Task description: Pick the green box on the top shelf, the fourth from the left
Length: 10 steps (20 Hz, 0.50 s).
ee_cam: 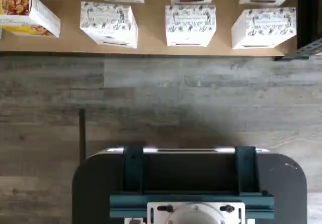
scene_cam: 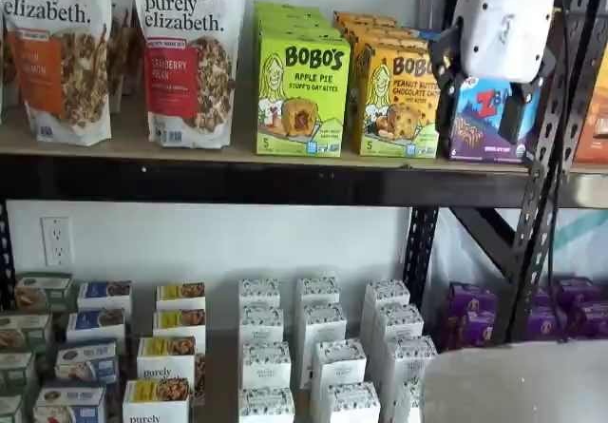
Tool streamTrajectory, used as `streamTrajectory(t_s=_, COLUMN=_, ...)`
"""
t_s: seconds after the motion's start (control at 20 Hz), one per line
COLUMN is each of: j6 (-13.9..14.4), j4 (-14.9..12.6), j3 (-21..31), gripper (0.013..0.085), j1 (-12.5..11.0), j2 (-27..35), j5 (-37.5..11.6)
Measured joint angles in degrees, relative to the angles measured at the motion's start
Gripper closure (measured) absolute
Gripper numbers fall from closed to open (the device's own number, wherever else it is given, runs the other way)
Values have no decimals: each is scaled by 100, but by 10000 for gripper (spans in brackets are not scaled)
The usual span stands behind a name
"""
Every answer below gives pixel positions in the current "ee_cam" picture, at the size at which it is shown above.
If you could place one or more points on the teal metal frame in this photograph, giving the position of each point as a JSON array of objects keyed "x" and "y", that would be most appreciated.
[{"x": 191, "y": 200}]

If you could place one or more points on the yellow cereal box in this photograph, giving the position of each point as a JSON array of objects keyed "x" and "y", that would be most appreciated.
[{"x": 17, "y": 5}]

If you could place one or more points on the thin black pole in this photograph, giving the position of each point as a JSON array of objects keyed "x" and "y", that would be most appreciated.
[{"x": 82, "y": 133}]

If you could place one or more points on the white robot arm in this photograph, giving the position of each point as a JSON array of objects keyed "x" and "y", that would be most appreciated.
[{"x": 196, "y": 217}]

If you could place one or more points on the black robot cart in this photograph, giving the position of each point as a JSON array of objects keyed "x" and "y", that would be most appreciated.
[{"x": 95, "y": 183}]

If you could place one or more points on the white mounting plate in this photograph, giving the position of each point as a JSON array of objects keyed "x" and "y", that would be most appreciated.
[{"x": 156, "y": 216}]

